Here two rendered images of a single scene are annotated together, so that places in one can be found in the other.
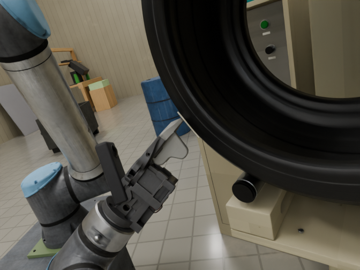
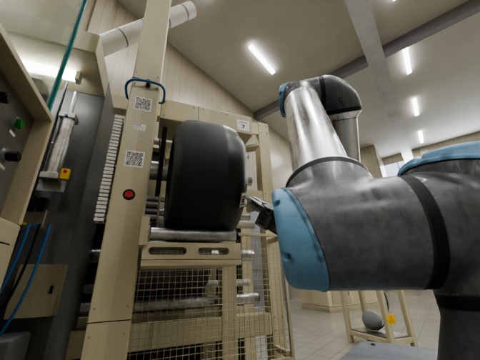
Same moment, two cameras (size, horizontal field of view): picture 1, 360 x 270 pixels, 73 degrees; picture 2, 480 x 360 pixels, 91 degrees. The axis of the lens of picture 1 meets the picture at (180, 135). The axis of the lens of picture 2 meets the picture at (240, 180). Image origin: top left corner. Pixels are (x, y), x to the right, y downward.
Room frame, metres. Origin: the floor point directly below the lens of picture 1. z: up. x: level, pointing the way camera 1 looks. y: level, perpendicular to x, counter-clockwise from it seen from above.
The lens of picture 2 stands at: (1.26, 0.38, 0.74)
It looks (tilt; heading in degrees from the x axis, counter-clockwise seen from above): 22 degrees up; 207
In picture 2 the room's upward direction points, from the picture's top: 2 degrees counter-clockwise
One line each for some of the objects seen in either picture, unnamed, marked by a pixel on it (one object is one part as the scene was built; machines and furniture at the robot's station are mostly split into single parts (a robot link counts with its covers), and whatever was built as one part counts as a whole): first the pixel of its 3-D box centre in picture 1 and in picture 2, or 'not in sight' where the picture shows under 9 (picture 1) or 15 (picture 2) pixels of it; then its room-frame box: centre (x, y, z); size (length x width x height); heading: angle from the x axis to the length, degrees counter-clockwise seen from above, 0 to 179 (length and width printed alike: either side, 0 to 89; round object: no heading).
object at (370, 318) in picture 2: not in sight; (372, 304); (-2.15, 0.33, 0.40); 0.60 x 0.35 x 0.80; 48
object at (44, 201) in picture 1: (52, 190); (473, 220); (0.85, 0.52, 0.80); 0.17 x 0.15 x 0.18; 103
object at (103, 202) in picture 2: not in sight; (111, 166); (0.70, -0.50, 1.19); 0.05 x 0.04 x 0.48; 48
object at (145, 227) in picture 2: not in sight; (144, 238); (0.55, -0.42, 0.90); 0.40 x 0.03 x 0.10; 48
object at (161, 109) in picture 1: (174, 99); not in sight; (4.02, -0.06, 0.45); 1.22 x 0.75 x 0.90; 168
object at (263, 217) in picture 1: (277, 173); (193, 252); (0.51, -0.20, 0.83); 0.36 x 0.09 x 0.06; 138
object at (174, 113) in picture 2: not in sight; (205, 127); (0.12, -0.44, 1.71); 0.61 x 0.25 x 0.15; 138
